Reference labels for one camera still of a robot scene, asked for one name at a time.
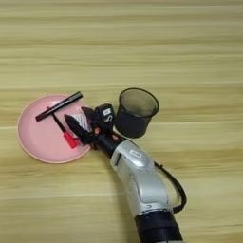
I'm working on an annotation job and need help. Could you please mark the pink round plate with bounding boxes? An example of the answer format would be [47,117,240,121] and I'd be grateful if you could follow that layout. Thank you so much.
[17,93,96,164]

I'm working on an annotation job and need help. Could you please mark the black mesh pen cup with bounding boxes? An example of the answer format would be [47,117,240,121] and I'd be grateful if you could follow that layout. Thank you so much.
[114,87,160,140]

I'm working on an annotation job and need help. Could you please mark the red and black pen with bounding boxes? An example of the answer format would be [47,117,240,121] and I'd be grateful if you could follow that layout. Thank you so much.
[47,106,80,150]

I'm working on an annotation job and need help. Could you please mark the black marker pen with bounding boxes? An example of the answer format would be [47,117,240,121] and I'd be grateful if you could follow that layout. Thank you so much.
[34,91,84,122]

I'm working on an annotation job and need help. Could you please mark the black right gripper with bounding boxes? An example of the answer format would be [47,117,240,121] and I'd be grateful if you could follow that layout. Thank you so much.
[64,106,128,158]

